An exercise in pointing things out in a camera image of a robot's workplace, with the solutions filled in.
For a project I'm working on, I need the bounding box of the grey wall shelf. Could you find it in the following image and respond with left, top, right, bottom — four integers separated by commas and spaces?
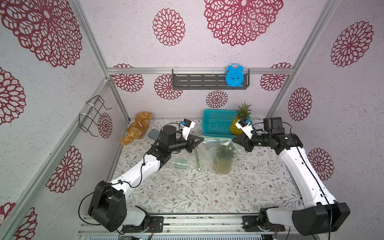
172, 69, 250, 90

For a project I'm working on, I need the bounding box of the clear zip-top bag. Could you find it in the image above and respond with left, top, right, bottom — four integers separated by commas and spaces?
164, 149, 201, 171
197, 136, 242, 175

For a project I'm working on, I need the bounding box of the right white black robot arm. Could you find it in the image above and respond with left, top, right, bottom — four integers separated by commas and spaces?
233, 117, 351, 236

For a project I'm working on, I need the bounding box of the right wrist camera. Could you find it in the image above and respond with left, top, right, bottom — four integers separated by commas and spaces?
235, 117, 254, 139

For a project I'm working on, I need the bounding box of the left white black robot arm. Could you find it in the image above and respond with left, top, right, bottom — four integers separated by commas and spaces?
88, 119, 204, 234

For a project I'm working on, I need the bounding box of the teal plastic basket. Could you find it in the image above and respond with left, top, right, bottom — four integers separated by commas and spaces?
202, 109, 237, 138

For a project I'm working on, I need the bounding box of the brown plush teddy bear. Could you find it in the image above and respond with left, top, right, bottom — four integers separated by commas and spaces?
119, 111, 153, 146

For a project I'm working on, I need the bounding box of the brownish pineapple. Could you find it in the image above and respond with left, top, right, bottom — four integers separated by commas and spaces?
214, 143, 236, 175

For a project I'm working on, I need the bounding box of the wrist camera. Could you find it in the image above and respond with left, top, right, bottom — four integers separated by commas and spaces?
181, 119, 196, 140
235, 117, 254, 139

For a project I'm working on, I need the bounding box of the grey blue sponge block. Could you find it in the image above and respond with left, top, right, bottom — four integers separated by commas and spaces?
148, 129, 160, 141

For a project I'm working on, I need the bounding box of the black wire wall rack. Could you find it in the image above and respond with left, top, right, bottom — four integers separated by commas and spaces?
78, 95, 112, 138

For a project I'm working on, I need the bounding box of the blue alarm clock toy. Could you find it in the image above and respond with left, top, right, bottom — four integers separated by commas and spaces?
225, 64, 244, 87

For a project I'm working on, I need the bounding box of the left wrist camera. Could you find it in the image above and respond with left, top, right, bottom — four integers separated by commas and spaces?
181, 119, 196, 140

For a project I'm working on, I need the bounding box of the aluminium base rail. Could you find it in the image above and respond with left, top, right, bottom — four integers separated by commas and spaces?
75, 214, 328, 240

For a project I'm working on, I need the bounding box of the yellow pineapple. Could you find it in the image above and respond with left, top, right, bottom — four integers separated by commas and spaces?
230, 102, 251, 136

